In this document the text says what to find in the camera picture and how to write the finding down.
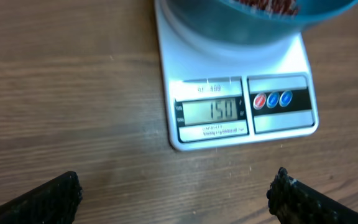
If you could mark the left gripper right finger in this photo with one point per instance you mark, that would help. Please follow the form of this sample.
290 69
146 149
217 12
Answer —
293 202

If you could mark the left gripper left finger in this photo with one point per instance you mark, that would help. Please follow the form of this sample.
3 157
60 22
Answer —
55 201

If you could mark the white digital kitchen scale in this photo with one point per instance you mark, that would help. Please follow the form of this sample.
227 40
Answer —
223 94

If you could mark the red beans in bowl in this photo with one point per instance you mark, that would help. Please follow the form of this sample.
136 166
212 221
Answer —
280 7

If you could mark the teal bowl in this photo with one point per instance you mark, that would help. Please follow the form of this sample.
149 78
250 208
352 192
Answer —
235 23

